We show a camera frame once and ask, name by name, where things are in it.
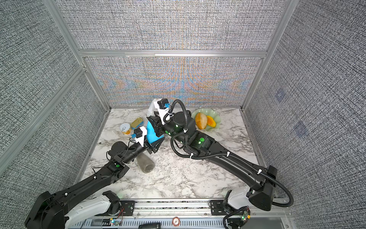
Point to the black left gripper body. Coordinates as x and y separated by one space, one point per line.
146 146

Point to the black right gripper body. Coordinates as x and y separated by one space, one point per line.
163 130

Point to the white translucent spray nozzle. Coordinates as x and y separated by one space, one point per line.
152 108

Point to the blue plastic spray bottle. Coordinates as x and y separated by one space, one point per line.
151 135

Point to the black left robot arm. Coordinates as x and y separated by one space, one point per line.
67 207

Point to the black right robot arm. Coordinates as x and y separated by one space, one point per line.
189 143

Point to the gold rectangular tin can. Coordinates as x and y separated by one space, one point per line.
139 122

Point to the grey translucent bottle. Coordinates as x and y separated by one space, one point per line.
145 163

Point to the round white-lid can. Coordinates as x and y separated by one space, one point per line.
125 128

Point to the small orange fruit slice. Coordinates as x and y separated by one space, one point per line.
210 121

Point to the light green wavy plate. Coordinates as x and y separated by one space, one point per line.
213 113

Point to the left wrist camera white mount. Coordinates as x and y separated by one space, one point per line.
139 135

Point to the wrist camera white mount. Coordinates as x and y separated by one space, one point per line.
139 135
163 106

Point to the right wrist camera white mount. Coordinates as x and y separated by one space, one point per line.
163 106

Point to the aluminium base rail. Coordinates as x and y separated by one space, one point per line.
184 213

